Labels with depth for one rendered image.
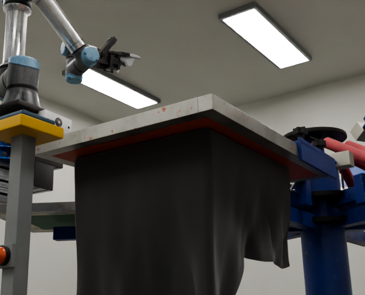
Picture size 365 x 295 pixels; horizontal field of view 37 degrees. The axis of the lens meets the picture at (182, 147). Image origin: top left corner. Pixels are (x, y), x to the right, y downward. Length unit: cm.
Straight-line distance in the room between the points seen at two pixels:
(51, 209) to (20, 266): 114
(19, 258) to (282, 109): 555
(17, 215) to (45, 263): 507
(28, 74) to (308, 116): 466
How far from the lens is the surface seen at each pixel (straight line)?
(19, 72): 215
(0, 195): 192
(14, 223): 126
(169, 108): 128
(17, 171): 128
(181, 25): 501
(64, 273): 651
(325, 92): 644
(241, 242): 141
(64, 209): 237
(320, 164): 175
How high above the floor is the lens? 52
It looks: 17 degrees up
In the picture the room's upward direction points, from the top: 1 degrees counter-clockwise
